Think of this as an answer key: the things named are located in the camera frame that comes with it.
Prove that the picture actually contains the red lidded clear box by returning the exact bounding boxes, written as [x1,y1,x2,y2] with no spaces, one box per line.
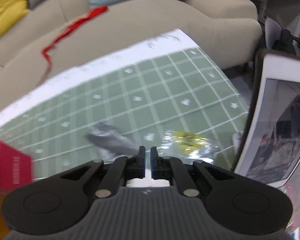
[0,141,32,192]

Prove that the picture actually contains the beige sofa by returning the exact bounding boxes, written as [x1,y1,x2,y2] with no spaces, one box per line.
[0,0,262,111]

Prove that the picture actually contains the green checked tablecloth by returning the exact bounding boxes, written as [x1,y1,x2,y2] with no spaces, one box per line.
[0,30,249,180]

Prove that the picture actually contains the white tablet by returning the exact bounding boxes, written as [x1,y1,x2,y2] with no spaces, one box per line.
[232,49,300,188]

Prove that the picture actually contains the red ribbon cloth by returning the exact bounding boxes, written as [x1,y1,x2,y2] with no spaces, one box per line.
[41,5,109,81]

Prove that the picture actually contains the yellow item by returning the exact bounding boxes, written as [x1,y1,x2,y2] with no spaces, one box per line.
[158,130,219,164]

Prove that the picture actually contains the grey cloth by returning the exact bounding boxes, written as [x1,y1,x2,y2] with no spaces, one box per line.
[85,122,139,163]

